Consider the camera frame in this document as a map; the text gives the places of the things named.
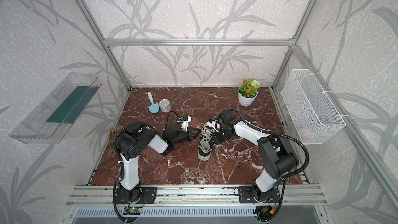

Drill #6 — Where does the silver tin can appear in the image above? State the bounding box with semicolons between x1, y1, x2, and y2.
159;99;172;113

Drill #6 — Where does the white wire basket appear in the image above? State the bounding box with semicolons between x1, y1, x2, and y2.
282;69;346;145

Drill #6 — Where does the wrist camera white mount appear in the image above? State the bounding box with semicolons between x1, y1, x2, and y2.
180;116;192;132
208;117;222;132

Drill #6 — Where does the black white canvas sneaker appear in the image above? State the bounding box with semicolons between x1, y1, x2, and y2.
198;121;217;161

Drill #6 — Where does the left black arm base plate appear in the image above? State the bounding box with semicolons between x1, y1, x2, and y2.
113;187;157;204

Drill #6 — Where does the pink object in basket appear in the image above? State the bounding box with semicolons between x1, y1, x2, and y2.
298;128;314;141

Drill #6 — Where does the clear plastic wall tray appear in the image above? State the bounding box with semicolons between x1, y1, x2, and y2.
9;72;102;144

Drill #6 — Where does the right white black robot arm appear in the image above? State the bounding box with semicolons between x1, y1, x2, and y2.
212;110;309;197

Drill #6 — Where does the potted plant white pot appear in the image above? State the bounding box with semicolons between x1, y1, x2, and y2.
238;79;260;107

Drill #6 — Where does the light blue scoop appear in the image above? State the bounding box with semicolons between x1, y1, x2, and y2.
147;92;160;114

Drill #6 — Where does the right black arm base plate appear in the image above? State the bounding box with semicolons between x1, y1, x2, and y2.
235;186;280;204

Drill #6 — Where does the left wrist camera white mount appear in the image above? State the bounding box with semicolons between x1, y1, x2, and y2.
180;116;192;132

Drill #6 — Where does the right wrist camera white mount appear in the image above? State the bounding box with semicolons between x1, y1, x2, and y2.
208;117;222;132

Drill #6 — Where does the aluminium front rail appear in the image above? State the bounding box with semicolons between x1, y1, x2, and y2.
65;184;327;207

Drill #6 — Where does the right controller board with wires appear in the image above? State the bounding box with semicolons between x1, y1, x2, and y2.
253;206;277;217

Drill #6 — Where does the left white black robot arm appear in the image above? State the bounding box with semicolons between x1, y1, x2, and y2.
113;111;201;198

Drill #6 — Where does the green circuit board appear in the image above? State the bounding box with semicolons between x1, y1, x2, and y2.
123;207;143;216

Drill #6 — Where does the white shoelace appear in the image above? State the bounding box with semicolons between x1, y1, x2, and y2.
200;124;216;146

